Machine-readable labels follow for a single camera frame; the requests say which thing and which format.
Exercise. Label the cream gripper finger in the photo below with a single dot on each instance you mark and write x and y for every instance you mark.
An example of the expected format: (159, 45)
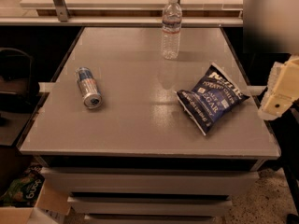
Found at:
(282, 89)

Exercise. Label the silver blue redbull can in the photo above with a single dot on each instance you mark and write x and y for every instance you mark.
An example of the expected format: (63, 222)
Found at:
(91, 95)

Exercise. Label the blue potato chips bag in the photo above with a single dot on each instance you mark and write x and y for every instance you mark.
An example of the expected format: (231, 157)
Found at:
(214, 95)

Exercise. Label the clear plastic water bottle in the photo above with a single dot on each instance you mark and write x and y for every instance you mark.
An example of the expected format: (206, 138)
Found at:
(171, 27)

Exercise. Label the grey drawer cabinet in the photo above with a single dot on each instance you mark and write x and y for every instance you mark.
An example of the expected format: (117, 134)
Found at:
(138, 158)

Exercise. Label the cardboard box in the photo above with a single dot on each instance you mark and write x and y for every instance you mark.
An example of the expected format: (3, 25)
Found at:
(51, 208)

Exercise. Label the black office chair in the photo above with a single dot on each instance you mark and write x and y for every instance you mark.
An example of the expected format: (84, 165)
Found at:
(18, 84)

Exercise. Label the green snack bag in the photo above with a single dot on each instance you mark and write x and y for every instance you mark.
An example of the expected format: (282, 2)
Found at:
(24, 190)

